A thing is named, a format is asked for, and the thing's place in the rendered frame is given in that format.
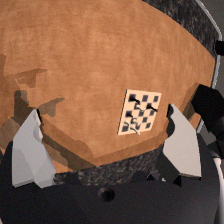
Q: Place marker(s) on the chessboard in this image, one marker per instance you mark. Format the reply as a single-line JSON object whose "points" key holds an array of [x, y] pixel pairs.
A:
{"points": [[145, 117]]}

